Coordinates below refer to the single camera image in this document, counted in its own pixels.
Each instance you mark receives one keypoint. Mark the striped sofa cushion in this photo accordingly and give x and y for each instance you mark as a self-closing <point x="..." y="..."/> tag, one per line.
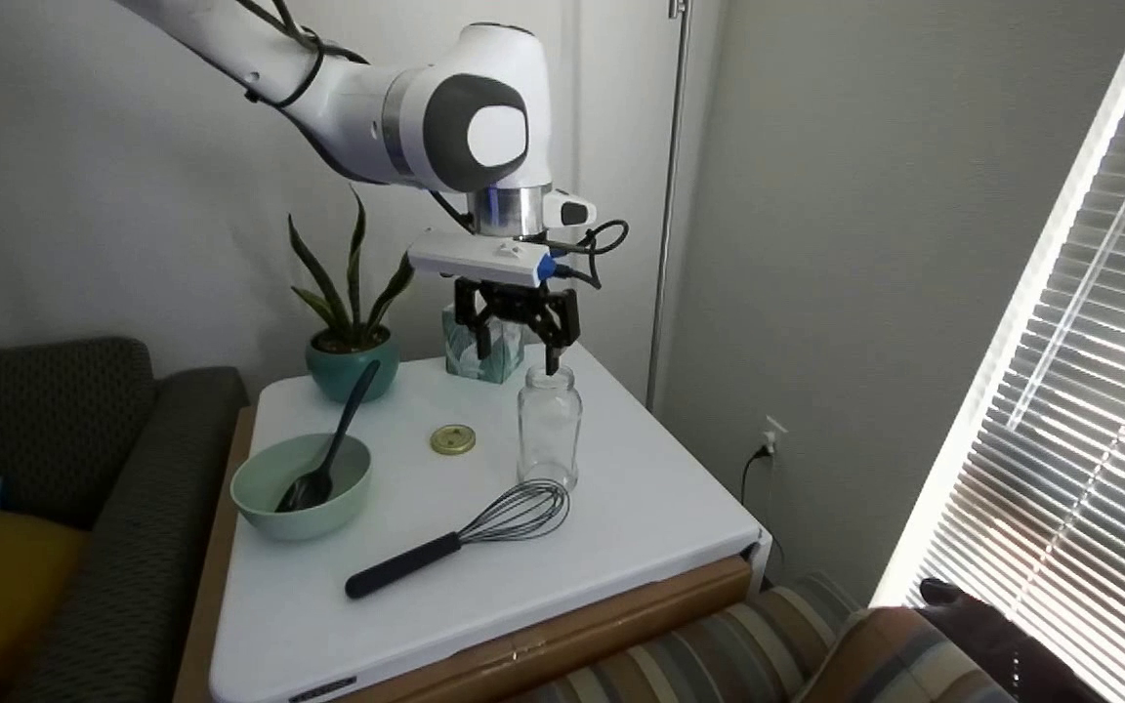
<point x="899" y="665"/>

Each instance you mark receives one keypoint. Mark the clear glass jar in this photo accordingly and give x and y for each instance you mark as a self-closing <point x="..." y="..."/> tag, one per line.
<point x="550" y="432"/>

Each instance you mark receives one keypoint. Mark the yellow cushion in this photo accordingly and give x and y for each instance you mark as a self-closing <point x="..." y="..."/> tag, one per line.
<point x="3" y="586"/>

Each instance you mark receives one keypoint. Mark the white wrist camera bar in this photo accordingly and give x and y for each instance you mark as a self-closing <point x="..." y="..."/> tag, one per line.
<point x="477" y="259"/>

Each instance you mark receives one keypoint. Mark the dark grey sofa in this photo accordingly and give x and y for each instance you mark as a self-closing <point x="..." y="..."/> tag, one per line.
<point x="96" y="442"/>

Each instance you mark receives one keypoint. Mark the pale green bowl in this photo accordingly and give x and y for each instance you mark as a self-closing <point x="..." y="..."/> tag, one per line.
<point x="264" y="514"/>

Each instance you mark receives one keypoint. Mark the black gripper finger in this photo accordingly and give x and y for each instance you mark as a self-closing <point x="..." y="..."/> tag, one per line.
<point x="476" y="338"/>
<point x="560" y="338"/>

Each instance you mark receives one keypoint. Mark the green snake plant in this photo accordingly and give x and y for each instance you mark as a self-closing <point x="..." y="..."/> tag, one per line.
<point x="353" y="287"/>

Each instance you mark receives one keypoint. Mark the teal ceramic plant pot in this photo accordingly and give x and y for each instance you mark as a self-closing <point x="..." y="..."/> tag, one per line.
<point x="348" y="377"/>

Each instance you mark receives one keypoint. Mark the white wall outlet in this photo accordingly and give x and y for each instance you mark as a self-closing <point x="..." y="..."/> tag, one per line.
<point x="773" y="435"/>

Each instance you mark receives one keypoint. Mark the striped sofa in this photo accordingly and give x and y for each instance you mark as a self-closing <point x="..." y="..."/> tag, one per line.
<point x="666" y="665"/>

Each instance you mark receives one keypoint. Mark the black plastic spoon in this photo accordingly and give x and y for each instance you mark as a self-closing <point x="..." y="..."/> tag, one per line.
<point x="312" y="489"/>

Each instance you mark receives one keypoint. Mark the wooden table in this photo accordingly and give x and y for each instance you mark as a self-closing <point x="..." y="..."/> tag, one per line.
<point x="550" y="645"/>

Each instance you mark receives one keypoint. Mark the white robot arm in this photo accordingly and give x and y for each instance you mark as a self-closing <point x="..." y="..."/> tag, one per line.
<point x="381" y="118"/>

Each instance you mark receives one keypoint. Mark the dark fabric item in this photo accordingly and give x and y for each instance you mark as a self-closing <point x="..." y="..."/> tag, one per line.
<point x="995" y="630"/>

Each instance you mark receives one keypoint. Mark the white table board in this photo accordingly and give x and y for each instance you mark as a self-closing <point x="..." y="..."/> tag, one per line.
<point x="642" y="493"/>

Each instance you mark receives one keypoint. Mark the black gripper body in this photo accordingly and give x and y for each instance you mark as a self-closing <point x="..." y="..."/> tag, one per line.
<point x="516" y="302"/>

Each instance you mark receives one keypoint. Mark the white window blinds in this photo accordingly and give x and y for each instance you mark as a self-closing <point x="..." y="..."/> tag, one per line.
<point x="1083" y="453"/>

